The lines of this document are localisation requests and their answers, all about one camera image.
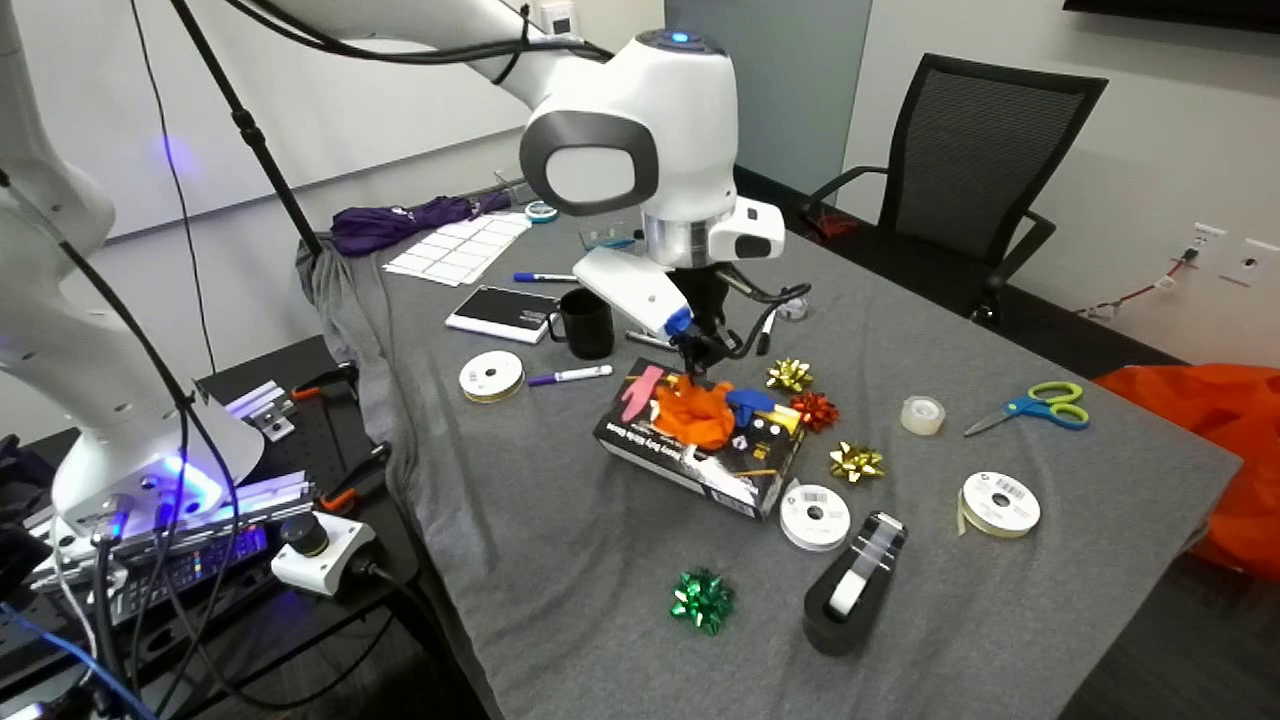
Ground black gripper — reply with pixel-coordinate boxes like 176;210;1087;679
671;264;808;375

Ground orange nitrile glove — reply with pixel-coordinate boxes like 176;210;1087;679
651;375;738;450

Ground black nitrile glove box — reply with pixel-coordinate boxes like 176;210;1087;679
595;360;803;515

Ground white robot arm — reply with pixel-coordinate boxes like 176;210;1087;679
0;0;784;535

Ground white ribbon spool near box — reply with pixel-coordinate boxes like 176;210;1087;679
779;482;853;552

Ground small clear lid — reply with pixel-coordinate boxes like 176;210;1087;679
778;292;813;322

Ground gold gift bow upper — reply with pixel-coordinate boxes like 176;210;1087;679
767;357;813;396

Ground gold gift bow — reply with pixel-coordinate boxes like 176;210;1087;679
767;357;813;396
828;438;885;482

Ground red gift bow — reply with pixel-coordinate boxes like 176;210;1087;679
792;393;839;431

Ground purple marker near mug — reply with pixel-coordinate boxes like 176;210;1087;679
524;365;613;389

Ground black mug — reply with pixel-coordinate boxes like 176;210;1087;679
560;287;613;360

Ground gold gift bow lower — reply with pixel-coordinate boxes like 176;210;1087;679
828;438;885;482

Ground blue marker upper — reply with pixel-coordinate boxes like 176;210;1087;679
511;271;580;282

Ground small round tape roll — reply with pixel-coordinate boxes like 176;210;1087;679
524;198;560;225

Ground clear tape roll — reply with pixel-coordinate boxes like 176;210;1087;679
902;396;947;436

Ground black notebook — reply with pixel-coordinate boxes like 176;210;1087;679
449;287;557;345

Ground grey table cloth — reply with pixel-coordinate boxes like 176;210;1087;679
306;241;1237;720

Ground white ribbon spool left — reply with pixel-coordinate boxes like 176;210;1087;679
461;353;524;399

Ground white paper sheet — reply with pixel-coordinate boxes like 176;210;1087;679
388;210;529;287

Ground green gift bow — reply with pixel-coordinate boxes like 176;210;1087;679
667;568;738;634

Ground black office chair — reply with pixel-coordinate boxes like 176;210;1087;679
802;53;1103;322

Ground black tape dispenser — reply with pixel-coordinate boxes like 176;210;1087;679
803;513;909;656

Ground white ribbon spool right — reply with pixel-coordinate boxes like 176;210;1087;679
958;470;1045;540

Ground green blue scissors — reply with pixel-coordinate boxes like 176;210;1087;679
971;379;1093;436

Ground purple cloth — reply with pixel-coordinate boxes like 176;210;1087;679
327;186;511;257

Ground orange cloth bag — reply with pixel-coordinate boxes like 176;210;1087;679
1093;360;1280;588

